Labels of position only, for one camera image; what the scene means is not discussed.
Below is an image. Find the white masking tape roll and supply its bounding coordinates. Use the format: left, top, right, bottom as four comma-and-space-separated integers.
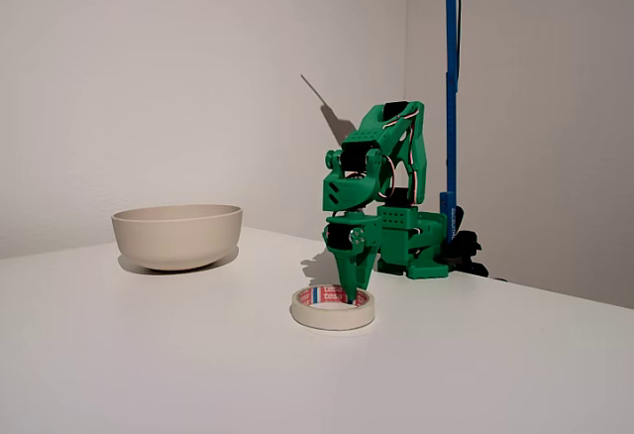
289, 283, 376, 332

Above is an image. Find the black clamp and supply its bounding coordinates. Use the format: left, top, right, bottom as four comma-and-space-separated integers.
443, 204, 507, 282

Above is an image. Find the blue metal pole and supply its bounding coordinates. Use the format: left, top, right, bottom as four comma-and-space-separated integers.
439, 0, 463, 245

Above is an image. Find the beige round bowl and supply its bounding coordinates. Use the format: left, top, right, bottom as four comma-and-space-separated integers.
110, 203, 245, 272

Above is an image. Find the black cable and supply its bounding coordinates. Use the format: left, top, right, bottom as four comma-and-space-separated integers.
454, 0, 465, 74

